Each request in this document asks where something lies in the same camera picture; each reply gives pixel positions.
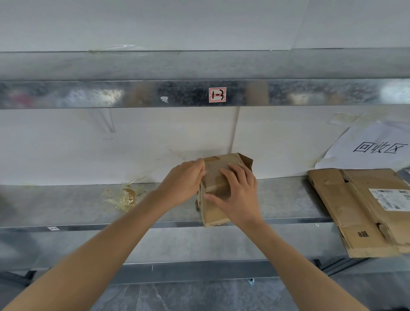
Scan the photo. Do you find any person's left hand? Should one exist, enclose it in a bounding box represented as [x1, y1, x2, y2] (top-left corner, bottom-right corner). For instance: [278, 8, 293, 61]
[156, 158, 206, 209]

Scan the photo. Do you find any person's right hand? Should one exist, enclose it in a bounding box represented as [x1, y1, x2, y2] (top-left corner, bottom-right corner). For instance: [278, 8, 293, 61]
[204, 163, 264, 232]

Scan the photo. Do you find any small brown cardboard box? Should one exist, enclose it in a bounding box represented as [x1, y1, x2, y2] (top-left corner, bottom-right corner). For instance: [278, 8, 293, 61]
[196, 153, 253, 228]

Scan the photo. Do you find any person's right forearm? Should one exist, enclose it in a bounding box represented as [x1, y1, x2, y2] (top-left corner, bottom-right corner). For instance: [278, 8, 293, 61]
[237, 221, 370, 311]

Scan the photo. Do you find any person's left forearm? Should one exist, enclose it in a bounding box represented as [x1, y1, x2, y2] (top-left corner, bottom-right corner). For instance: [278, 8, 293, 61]
[0, 190, 180, 311]

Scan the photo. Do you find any red white label sticker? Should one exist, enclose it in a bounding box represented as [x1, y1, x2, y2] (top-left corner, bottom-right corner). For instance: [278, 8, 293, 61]
[209, 87, 227, 103]

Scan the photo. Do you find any metal shelf rack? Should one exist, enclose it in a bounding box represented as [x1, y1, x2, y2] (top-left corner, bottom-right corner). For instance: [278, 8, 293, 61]
[0, 48, 410, 286]

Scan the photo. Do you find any crumpled clear tape scrap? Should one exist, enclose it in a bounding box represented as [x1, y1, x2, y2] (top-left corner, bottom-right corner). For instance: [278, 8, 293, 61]
[102, 183, 145, 211]

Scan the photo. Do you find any flattened brown cardboard box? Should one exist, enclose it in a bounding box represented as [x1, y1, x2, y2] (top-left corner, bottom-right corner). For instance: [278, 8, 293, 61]
[307, 168, 410, 259]

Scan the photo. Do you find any white paper sign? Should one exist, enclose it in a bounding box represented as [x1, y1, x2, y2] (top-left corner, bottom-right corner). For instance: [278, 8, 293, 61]
[315, 121, 410, 171]

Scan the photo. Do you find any white shipping label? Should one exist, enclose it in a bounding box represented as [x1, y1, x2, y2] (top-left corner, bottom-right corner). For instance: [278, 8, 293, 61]
[368, 188, 410, 212]

